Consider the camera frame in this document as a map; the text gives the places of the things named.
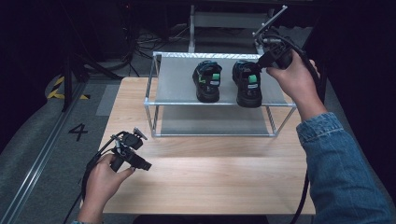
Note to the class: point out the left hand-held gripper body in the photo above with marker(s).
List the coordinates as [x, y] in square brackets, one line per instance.
[129, 142]

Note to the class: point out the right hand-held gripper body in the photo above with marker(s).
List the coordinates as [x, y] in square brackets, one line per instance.
[275, 46]

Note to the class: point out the metal shoe rack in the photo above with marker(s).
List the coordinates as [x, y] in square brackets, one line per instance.
[177, 81]

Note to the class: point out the person's right hand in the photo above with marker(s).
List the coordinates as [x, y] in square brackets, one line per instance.
[299, 81]

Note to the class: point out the person's left hand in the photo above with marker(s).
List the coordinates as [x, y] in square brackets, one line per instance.
[101, 183]

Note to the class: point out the black tripod stand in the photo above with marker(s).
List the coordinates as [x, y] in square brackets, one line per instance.
[69, 81]

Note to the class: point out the grey metal frame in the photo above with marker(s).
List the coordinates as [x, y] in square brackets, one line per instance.
[224, 20]

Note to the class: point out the metal floor rail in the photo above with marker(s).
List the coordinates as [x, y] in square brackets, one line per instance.
[34, 168]

